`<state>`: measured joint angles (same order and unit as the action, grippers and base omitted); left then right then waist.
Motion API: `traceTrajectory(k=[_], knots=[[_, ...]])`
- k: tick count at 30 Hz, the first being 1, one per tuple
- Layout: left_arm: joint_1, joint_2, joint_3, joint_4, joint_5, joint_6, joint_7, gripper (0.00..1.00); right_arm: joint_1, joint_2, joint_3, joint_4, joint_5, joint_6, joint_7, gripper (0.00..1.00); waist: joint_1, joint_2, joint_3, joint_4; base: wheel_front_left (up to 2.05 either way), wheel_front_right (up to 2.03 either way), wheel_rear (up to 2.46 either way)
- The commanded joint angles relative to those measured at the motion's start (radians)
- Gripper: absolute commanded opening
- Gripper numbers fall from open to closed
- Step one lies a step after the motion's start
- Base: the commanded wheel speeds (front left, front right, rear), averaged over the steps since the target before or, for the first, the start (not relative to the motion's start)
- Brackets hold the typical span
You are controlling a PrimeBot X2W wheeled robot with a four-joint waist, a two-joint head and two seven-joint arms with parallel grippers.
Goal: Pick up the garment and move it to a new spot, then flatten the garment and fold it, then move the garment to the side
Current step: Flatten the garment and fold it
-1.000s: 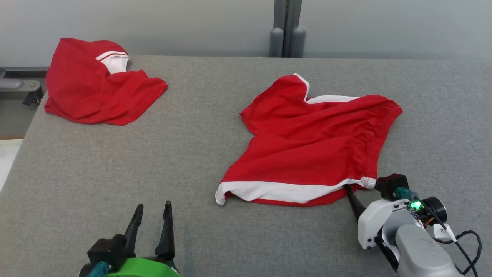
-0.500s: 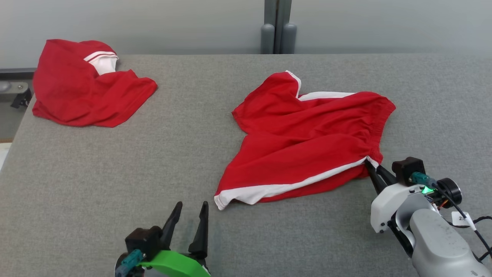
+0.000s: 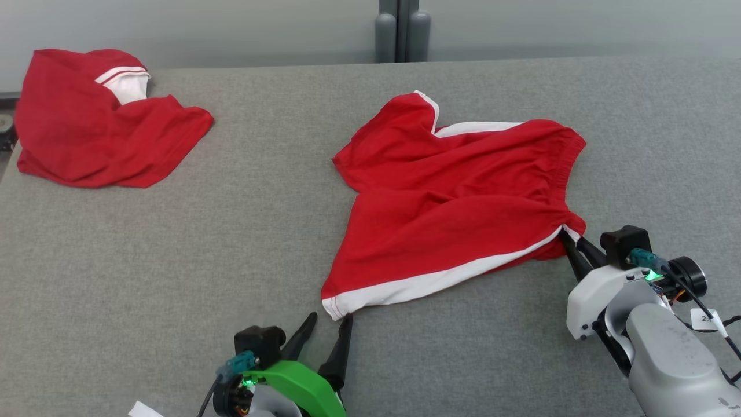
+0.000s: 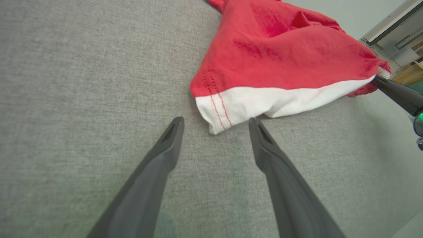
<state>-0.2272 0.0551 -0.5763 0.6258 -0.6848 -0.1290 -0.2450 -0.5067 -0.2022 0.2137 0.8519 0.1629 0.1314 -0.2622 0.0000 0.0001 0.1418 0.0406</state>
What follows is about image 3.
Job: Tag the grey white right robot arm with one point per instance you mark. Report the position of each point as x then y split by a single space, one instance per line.
671 365

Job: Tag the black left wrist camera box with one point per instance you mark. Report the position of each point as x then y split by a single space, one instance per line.
257 344

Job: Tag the red shirt with white collar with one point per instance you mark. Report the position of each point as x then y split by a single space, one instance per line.
87 145

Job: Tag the red shorts with white stripes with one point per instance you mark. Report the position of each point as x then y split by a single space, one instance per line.
451 202

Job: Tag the grey partition frame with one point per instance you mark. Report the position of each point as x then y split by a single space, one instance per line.
402 29

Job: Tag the grey round post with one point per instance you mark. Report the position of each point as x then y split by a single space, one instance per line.
419 36
385 37

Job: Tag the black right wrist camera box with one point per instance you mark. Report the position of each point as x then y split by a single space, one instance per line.
622 243

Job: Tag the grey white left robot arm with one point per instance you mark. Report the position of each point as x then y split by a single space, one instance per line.
228 399

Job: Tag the dark metal floor foot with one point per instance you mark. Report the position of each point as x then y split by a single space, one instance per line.
6 124

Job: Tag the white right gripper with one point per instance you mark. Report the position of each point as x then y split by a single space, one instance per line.
596 295

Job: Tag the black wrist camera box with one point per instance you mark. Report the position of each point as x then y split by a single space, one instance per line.
257 344
622 243

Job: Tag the white paper label tag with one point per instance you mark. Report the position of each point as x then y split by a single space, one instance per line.
706 318
143 410

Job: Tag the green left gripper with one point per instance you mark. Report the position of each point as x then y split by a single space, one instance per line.
301 385

